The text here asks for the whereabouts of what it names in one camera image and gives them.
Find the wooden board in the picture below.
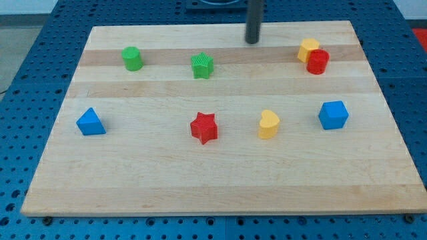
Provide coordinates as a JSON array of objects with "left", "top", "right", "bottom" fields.
[{"left": 21, "top": 21, "right": 426, "bottom": 217}]

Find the yellow hexagon block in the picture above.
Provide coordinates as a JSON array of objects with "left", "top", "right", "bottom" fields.
[{"left": 297, "top": 38, "right": 320, "bottom": 63}]

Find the blue triangle block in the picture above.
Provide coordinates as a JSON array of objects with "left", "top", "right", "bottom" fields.
[{"left": 76, "top": 107, "right": 106, "bottom": 136}]

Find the blue cube block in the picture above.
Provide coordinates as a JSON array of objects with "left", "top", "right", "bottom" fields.
[{"left": 318, "top": 101, "right": 349, "bottom": 130}]

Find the red star block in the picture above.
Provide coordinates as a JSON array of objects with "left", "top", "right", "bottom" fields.
[{"left": 190, "top": 112, "right": 218, "bottom": 145}]

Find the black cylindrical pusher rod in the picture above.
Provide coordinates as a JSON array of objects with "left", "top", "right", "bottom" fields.
[{"left": 245, "top": 0, "right": 264, "bottom": 44}]

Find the green cylinder block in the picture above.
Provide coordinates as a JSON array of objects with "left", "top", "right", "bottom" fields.
[{"left": 121, "top": 46, "right": 143, "bottom": 71}]

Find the green star block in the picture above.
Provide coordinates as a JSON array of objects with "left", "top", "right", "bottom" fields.
[{"left": 191, "top": 52, "right": 214, "bottom": 79}]

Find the red cylinder block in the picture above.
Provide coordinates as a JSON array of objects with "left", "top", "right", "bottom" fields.
[{"left": 306, "top": 49, "right": 330, "bottom": 75}]

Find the yellow heart block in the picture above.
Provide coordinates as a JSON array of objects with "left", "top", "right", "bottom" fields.
[{"left": 258, "top": 109, "right": 280, "bottom": 139}]

